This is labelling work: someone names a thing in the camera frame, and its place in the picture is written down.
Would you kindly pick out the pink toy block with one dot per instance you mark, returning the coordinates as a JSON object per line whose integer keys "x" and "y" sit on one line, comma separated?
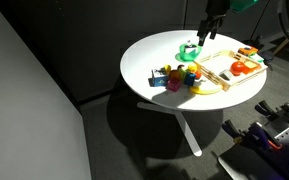
{"x": 174, "y": 85}

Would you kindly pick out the shallow wooden box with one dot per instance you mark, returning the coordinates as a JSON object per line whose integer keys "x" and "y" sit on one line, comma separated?
{"x": 217, "y": 71}

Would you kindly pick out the gray toy block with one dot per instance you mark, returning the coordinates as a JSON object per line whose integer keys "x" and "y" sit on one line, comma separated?
{"x": 225, "y": 75}

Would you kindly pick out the small yellow toy block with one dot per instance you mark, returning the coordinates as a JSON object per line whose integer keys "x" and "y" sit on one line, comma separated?
{"x": 167, "y": 69}

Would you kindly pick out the green toy cube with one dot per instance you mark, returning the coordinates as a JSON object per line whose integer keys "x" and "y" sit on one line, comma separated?
{"x": 257, "y": 57}

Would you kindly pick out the orange toy ball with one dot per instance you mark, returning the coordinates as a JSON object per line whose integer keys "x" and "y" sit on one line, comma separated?
{"x": 174, "y": 74}

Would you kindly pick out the red ball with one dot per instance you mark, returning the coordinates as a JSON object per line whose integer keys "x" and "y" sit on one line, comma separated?
{"x": 198, "y": 74}

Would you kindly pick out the light blue picture block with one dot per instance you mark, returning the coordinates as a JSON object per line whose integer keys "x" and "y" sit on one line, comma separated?
{"x": 159, "y": 79}

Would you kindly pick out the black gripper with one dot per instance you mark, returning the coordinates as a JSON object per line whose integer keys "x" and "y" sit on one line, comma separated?
{"x": 212, "y": 22}

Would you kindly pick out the green toy cup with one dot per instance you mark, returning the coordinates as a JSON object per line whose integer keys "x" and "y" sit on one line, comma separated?
{"x": 189, "y": 53}

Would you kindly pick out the red round toy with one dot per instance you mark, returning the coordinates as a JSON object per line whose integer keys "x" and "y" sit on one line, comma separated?
{"x": 237, "y": 68}

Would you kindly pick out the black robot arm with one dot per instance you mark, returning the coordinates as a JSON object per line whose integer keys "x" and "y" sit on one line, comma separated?
{"x": 217, "y": 7}

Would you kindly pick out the white table base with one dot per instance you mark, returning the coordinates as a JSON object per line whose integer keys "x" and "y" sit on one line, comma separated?
{"x": 187, "y": 133}

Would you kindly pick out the dark blue toy block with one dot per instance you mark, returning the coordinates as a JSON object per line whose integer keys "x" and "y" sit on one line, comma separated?
{"x": 189, "y": 79}

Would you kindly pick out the orange arch toy block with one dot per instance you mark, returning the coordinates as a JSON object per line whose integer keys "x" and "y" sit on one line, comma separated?
{"x": 247, "y": 51}

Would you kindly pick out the yellow toy ball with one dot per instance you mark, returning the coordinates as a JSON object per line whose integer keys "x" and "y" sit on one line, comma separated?
{"x": 192, "y": 67}

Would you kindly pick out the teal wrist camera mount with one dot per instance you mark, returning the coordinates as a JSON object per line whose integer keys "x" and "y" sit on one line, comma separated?
{"x": 244, "y": 4}

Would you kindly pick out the dark flat base plate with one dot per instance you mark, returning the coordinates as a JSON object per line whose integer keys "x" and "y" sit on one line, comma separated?
{"x": 247, "y": 165}

